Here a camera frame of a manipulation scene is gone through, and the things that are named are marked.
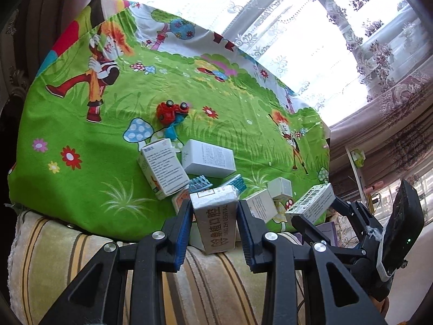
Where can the dark pink curtain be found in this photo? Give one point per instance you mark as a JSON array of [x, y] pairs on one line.
[[20, 40]]

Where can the white wall shelf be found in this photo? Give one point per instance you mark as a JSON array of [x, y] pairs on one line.
[[358, 182]]

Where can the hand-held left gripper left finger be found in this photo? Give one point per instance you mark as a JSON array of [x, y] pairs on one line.
[[179, 240]]

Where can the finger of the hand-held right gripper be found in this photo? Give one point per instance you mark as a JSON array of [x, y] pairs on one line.
[[309, 230], [348, 213]]

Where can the white box with small text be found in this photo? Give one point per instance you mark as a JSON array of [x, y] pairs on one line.
[[260, 206]]

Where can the pink cartoon box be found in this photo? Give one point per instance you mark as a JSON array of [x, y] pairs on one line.
[[181, 203]]

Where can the large white box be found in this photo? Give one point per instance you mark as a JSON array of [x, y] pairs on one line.
[[209, 157]]

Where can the teal plastic piece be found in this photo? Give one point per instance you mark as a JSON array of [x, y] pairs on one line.
[[174, 128]]

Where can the white lace curtain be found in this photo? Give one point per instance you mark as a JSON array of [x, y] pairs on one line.
[[372, 40]]

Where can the white box with blue label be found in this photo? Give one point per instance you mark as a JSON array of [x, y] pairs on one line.
[[162, 169]]

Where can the red toy car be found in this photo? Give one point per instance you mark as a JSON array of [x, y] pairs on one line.
[[171, 111]]

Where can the green and white toy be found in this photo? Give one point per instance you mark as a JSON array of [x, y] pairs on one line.
[[358, 158]]

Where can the teal patterned box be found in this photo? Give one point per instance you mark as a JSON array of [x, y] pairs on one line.
[[199, 184], [236, 184]]

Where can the green cartoon printed blanket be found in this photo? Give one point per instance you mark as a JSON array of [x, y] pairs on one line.
[[84, 182]]

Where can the grey box with large lettering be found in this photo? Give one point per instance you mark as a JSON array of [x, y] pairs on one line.
[[213, 223]]

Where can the white box with barcode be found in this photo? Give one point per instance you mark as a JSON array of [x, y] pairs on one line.
[[311, 203]]

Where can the brown patterned curtain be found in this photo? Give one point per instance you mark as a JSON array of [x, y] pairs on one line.
[[389, 149]]

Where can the striped beige blanket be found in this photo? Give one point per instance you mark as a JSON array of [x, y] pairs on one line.
[[44, 260]]

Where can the purple cardboard box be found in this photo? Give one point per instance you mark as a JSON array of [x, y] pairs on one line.
[[330, 232]]

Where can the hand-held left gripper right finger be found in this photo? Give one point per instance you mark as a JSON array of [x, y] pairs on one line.
[[248, 243]]

